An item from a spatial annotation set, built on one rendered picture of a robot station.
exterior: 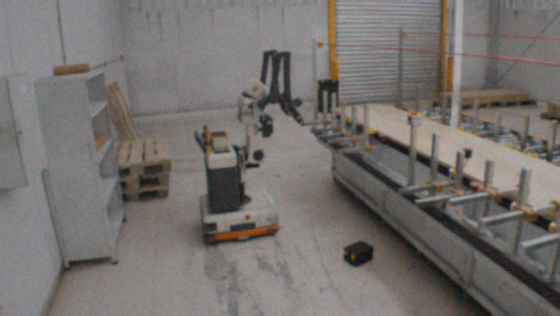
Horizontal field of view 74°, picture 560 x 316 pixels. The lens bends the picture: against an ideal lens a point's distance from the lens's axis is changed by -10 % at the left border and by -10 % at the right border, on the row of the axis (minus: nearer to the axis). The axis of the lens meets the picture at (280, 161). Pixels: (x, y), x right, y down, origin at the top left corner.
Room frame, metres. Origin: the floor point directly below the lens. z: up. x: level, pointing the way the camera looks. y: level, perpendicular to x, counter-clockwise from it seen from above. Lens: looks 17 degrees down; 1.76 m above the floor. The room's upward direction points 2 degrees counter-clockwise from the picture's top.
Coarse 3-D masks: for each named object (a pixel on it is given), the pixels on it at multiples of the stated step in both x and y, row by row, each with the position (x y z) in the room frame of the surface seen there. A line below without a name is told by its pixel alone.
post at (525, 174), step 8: (528, 168) 1.66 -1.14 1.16; (520, 176) 1.68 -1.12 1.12; (528, 176) 1.66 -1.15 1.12; (520, 184) 1.68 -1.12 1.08; (528, 184) 1.66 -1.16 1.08; (520, 192) 1.67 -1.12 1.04; (520, 200) 1.66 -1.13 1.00; (512, 224) 1.69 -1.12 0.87; (520, 224) 1.66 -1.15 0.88; (512, 232) 1.68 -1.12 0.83; (520, 232) 1.66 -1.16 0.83; (512, 240) 1.67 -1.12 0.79; (512, 248) 1.66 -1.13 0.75
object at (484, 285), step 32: (384, 160) 3.45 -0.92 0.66; (416, 160) 2.95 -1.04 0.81; (352, 192) 4.18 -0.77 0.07; (384, 192) 3.45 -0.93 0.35; (384, 224) 3.44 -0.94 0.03; (416, 224) 2.94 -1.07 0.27; (544, 224) 1.72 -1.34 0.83; (448, 256) 2.50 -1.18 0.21; (544, 256) 1.68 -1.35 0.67; (480, 288) 2.13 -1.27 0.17; (512, 288) 1.88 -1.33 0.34
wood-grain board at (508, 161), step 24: (360, 120) 4.01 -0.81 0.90; (384, 120) 3.98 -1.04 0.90; (408, 144) 3.07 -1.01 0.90; (456, 144) 3.02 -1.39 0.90; (480, 144) 3.00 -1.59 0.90; (480, 168) 2.43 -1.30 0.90; (504, 168) 2.41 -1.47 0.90; (552, 168) 2.36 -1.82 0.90; (552, 192) 1.96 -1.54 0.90; (552, 216) 1.67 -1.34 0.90
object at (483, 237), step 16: (336, 144) 3.93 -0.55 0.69; (352, 160) 3.55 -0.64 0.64; (368, 160) 3.32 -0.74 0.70; (384, 176) 2.95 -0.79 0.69; (416, 192) 2.56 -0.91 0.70; (448, 224) 2.14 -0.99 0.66; (464, 224) 2.04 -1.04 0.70; (464, 240) 1.99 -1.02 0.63; (480, 240) 1.86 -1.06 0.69; (496, 256) 1.73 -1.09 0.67; (512, 256) 1.65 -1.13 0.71; (512, 272) 1.60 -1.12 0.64; (528, 272) 1.51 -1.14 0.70; (544, 288) 1.40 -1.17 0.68
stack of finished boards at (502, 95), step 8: (440, 96) 9.59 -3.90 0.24; (448, 96) 9.29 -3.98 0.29; (464, 96) 9.12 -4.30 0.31; (472, 96) 9.12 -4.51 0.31; (480, 96) 9.18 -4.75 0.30; (488, 96) 9.23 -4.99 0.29; (496, 96) 9.30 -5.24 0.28; (504, 96) 9.37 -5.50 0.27; (512, 96) 9.44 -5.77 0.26; (520, 96) 9.52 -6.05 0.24; (528, 96) 9.59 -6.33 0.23; (464, 104) 9.03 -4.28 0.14
